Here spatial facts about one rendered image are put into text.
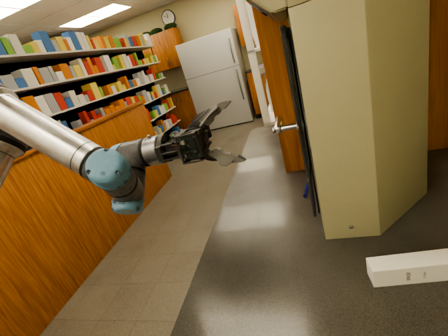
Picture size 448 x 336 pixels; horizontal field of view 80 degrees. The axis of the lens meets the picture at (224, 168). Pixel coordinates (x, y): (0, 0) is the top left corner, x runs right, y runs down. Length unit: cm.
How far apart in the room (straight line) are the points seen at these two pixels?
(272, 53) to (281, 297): 65
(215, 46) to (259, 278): 516
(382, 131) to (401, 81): 10
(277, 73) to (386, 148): 42
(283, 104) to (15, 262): 201
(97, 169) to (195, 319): 34
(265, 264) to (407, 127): 41
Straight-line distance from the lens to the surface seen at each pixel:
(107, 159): 56
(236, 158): 67
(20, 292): 238
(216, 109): 62
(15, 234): 233
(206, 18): 630
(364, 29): 52
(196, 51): 565
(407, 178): 70
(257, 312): 56
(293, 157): 95
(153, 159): 69
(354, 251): 63
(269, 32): 88
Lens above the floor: 137
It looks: 22 degrees down
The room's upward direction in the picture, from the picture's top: 17 degrees counter-clockwise
